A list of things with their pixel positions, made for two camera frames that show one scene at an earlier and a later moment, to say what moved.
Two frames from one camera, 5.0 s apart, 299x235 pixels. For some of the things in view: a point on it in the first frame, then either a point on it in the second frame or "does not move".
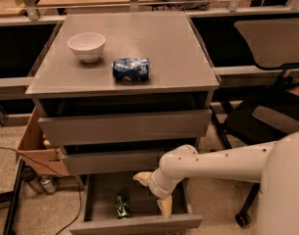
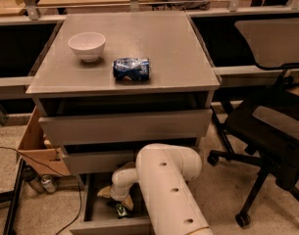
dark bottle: [31, 178] does not move
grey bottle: [48, 183] does not move
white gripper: [156, 187] → [119, 194]
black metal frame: [10, 198] does not move
